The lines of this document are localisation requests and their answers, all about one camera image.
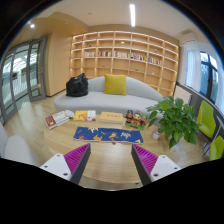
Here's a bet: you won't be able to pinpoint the wooden wall bookshelf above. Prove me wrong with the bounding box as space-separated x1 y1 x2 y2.
70 31 179 96

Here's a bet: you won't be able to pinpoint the blue patterned towel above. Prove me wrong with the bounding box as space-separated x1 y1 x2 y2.
73 127 144 144

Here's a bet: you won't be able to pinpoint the white window curtain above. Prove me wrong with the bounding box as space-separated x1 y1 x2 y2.
186 50 201 91

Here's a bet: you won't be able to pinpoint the colourful toy figures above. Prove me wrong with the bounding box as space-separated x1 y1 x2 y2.
125 110 148 130

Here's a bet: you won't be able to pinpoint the grey curved sofa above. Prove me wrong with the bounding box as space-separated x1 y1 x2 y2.
54 77 163 114

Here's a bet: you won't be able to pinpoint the glass double door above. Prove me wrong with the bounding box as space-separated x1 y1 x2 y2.
0 37 47 124

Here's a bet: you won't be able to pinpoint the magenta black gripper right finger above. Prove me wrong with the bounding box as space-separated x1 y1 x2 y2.
131 144 180 185

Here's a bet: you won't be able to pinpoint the yellow picture book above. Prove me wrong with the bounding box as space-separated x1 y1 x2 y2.
74 110 96 121

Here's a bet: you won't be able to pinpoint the yellow cushion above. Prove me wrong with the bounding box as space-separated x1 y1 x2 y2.
104 74 126 95

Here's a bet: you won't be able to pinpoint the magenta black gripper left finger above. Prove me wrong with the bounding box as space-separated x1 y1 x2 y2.
41 144 91 184

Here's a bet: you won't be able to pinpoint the ceiling strip light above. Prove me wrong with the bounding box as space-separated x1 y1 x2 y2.
129 4 136 27

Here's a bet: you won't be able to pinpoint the open magazine red cover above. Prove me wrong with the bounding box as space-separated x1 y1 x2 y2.
46 110 74 129

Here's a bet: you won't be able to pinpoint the green potted plant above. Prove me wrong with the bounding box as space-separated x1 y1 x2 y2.
147 96 200 148

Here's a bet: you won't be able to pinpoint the white chair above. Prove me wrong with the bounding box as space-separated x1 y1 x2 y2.
0 123 41 167

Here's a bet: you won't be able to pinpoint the yellow flat book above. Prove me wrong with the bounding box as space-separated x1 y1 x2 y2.
100 112 123 123

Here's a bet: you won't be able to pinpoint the lime green chair near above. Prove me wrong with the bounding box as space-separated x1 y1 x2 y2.
209 136 224 161

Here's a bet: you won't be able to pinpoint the lime green chair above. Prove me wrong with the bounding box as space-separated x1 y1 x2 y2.
209 136 224 161
197 101 216 138

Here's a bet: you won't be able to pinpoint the black bag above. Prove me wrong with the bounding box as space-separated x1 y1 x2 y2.
66 73 88 97

